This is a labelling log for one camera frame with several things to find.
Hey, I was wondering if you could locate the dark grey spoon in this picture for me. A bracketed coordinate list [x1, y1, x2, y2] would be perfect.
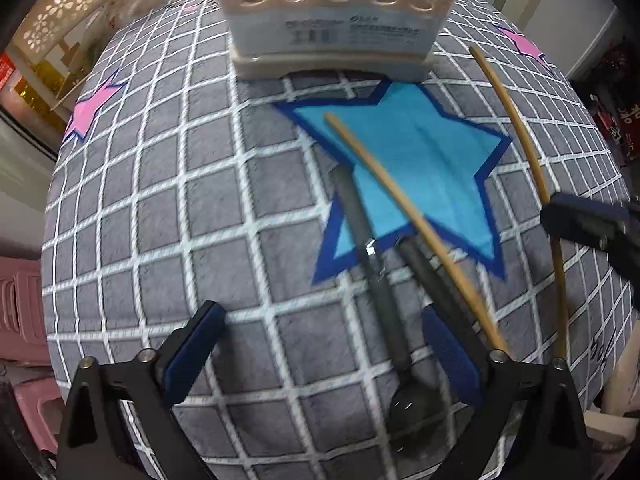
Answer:
[396, 236, 487, 379]

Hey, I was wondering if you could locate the dark spoon with round bowl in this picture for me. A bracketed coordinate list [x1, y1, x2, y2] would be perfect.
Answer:
[331, 165, 442, 455]

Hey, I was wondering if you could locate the beige flower-cutout trolley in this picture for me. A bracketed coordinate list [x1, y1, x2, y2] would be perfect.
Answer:
[6, 0, 170, 118]

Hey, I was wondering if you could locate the beige plastic utensil holder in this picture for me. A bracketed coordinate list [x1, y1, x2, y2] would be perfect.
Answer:
[219, 0, 454, 82]

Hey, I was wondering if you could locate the grey checkered star tablecloth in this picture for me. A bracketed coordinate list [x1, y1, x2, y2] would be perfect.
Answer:
[41, 0, 639, 479]

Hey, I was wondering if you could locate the white refrigerator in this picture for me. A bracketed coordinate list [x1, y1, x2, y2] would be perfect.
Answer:
[486, 0, 625, 79]

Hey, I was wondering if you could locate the pink plastic stool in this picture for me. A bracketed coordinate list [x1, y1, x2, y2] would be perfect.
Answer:
[1, 257, 64, 454]

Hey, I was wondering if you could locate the plain bamboo chopstick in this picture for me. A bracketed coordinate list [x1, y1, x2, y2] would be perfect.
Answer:
[324, 113, 511, 356]
[468, 45, 569, 361]

